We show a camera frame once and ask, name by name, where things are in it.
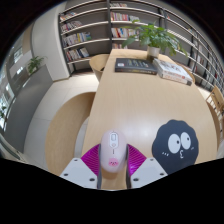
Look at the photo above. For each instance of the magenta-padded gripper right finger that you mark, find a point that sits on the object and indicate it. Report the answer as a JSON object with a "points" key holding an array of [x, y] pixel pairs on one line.
{"points": [[148, 171]]}

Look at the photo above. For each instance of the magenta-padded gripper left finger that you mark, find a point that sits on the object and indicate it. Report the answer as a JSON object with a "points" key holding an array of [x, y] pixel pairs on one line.
{"points": [[78, 171]]}

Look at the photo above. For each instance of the pale pink computer mouse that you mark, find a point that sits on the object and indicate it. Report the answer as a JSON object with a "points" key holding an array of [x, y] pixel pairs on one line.
{"points": [[113, 150]]}

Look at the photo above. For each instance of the black cartoon-face mouse pad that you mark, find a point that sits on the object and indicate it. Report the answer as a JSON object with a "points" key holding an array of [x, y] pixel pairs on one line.
{"points": [[173, 156]]}

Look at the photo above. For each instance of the round-backed wooden chair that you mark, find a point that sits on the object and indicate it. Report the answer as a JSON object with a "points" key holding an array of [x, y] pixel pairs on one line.
{"points": [[98, 66], [190, 73], [215, 123], [65, 133]]}

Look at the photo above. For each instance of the grey counter partition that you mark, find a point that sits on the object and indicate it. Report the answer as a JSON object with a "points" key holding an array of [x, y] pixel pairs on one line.
{"points": [[26, 106]]}

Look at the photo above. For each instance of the red spine book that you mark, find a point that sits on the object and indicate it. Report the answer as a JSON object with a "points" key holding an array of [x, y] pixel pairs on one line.
{"points": [[176, 79]]}

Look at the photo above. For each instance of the slatted wooden chairs and tables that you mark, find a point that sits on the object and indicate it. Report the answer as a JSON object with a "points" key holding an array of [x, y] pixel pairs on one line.
{"points": [[216, 96]]}

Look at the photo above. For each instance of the white cover book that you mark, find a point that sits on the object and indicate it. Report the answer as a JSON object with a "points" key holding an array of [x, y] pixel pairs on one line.
{"points": [[171, 68]]}

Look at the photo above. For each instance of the black hardcover book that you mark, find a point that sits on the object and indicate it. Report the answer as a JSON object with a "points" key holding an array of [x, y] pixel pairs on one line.
{"points": [[135, 66]]}

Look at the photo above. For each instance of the small green floor plant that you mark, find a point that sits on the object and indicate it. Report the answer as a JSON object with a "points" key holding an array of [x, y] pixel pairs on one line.
{"points": [[35, 64]]}

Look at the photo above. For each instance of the green potted plant white pot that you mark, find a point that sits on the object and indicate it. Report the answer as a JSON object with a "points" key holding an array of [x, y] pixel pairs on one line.
{"points": [[155, 36]]}

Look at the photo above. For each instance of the grey bookshelf unit with books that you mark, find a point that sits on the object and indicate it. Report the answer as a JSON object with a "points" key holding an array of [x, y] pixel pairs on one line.
{"points": [[86, 33]]}

